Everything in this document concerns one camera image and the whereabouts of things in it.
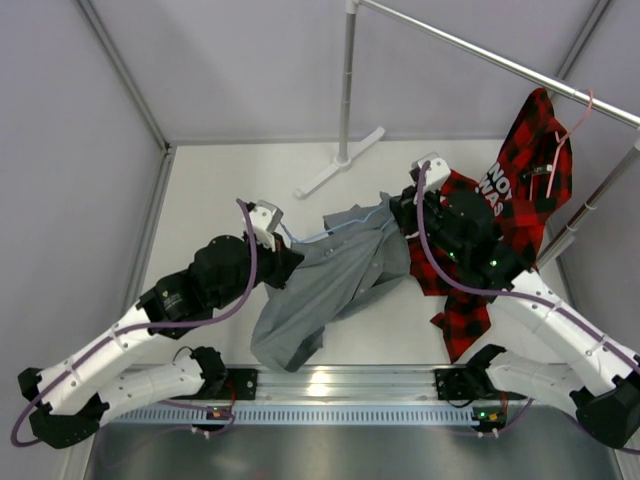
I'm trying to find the silver garment rack rail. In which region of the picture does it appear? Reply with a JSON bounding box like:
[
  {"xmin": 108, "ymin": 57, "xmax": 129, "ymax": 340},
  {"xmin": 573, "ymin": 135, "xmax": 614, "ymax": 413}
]
[{"xmin": 359, "ymin": 1, "xmax": 639, "ymax": 131}]

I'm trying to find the aluminium mounting rail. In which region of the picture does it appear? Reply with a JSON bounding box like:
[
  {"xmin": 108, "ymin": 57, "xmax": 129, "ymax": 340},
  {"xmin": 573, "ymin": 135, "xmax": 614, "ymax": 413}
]
[{"xmin": 114, "ymin": 363, "xmax": 576, "ymax": 401}]

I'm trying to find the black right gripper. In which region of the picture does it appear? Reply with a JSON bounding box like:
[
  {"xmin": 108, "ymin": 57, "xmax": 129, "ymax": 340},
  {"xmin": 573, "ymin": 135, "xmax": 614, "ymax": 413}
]
[{"xmin": 385, "ymin": 181, "xmax": 467, "ymax": 263}]

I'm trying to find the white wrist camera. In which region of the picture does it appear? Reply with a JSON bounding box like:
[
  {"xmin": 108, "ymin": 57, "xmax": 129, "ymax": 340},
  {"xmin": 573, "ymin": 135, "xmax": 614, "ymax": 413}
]
[
  {"xmin": 409, "ymin": 152, "xmax": 451, "ymax": 192},
  {"xmin": 248, "ymin": 200, "xmax": 284, "ymax": 251}
]

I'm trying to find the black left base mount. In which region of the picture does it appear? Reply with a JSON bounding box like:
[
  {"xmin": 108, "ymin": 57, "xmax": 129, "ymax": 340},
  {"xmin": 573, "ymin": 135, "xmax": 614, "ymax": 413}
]
[{"xmin": 216, "ymin": 368, "xmax": 259, "ymax": 401}]

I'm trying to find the grey button-up shirt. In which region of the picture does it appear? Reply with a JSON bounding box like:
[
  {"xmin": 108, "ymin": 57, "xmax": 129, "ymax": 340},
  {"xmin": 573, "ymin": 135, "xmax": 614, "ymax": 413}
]
[{"xmin": 250, "ymin": 193, "xmax": 410, "ymax": 372}]

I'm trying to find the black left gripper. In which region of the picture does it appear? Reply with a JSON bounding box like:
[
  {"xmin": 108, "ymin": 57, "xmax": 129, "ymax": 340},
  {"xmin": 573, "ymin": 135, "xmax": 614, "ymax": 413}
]
[{"xmin": 213, "ymin": 231, "xmax": 305, "ymax": 310}]

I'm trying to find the red black plaid shirt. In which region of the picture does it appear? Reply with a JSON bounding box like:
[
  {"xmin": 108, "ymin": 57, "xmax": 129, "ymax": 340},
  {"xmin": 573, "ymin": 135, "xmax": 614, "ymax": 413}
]
[{"xmin": 408, "ymin": 88, "xmax": 573, "ymax": 363}]

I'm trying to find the right rack upright pole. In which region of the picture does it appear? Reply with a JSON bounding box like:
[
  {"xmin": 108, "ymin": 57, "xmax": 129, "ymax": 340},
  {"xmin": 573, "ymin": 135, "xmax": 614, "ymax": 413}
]
[{"xmin": 537, "ymin": 139, "xmax": 639, "ymax": 267}]

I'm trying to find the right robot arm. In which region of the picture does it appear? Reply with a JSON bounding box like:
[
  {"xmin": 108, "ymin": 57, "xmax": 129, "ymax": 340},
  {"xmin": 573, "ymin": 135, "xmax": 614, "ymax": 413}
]
[{"xmin": 390, "ymin": 187, "xmax": 639, "ymax": 449}]

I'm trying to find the light blue wire hanger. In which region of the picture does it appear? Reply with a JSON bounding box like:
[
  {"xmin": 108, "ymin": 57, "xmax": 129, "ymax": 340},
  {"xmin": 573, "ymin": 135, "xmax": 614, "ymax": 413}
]
[{"xmin": 280, "ymin": 204, "xmax": 386, "ymax": 244}]

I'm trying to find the white rack base foot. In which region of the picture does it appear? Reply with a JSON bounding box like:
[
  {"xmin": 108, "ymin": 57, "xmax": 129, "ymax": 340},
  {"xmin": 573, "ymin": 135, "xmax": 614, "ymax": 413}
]
[{"xmin": 294, "ymin": 127, "xmax": 386, "ymax": 200}]

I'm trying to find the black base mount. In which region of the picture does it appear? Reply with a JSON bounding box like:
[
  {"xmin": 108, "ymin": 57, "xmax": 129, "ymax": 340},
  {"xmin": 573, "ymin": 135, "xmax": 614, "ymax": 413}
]
[
  {"xmin": 216, "ymin": 368, "xmax": 259, "ymax": 401},
  {"xmin": 434, "ymin": 368, "xmax": 476, "ymax": 402}
]

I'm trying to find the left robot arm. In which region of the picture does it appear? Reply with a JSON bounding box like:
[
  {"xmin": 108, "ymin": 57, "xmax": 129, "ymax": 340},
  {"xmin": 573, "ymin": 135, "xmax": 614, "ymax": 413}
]
[{"xmin": 18, "ymin": 235, "xmax": 304, "ymax": 449}]

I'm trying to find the slotted grey cable duct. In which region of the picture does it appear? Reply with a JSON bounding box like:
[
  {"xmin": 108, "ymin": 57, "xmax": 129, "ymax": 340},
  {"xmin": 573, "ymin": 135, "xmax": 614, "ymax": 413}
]
[{"xmin": 112, "ymin": 405, "xmax": 483, "ymax": 427}]

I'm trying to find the grey rack upright pole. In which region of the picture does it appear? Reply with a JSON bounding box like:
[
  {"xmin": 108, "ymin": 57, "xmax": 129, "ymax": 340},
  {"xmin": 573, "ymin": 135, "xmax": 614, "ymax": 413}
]
[{"xmin": 337, "ymin": 1, "xmax": 358, "ymax": 166}]

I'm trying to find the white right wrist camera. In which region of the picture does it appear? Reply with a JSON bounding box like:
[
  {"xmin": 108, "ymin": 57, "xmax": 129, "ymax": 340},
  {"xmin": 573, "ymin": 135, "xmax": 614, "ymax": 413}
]
[{"xmin": 409, "ymin": 152, "xmax": 451, "ymax": 192}]

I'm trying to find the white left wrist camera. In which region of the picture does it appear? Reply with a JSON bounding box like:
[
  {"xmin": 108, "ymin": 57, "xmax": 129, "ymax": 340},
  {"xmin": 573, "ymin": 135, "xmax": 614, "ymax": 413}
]
[{"xmin": 248, "ymin": 200, "xmax": 284, "ymax": 251}]

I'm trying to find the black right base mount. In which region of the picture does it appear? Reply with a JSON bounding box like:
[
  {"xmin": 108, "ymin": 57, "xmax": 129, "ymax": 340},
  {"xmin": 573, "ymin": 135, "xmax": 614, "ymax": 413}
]
[{"xmin": 434, "ymin": 368, "xmax": 476, "ymax": 402}]

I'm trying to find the pink wire hanger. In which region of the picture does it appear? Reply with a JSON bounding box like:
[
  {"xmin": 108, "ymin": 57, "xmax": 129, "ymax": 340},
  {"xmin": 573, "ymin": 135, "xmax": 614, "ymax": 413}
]
[{"xmin": 545, "ymin": 88, "xmax": 595, "ymax": 199}]

